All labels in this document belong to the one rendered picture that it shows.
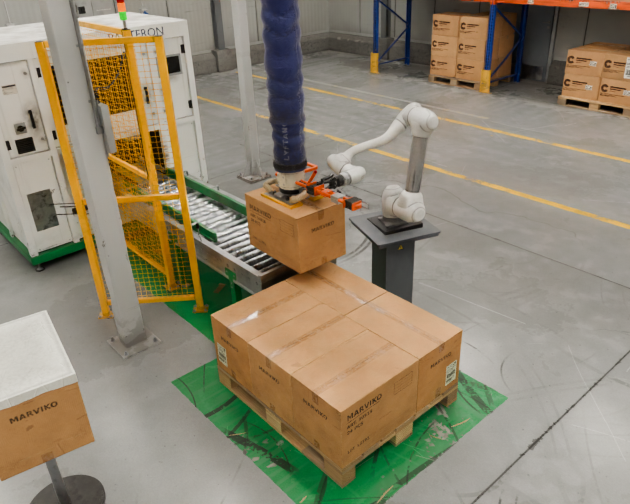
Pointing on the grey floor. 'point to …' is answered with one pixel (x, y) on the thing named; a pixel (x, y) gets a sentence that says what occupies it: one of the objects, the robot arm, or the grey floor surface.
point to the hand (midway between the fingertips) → (317, 189)
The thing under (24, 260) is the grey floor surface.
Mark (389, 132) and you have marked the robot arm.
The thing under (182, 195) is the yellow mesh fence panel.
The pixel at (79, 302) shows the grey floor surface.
